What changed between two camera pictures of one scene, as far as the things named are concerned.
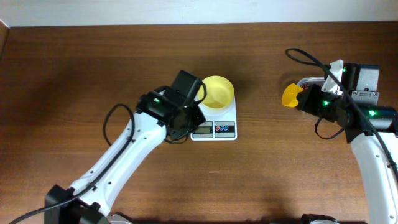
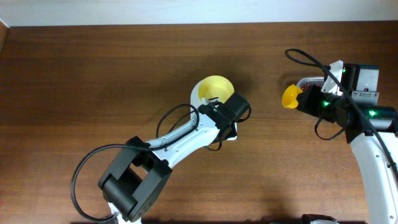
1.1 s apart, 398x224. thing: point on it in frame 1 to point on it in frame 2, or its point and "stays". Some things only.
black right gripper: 305,98 stays
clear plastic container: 311,80 stays
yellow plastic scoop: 290,95 stays
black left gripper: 198,119 to 235,133
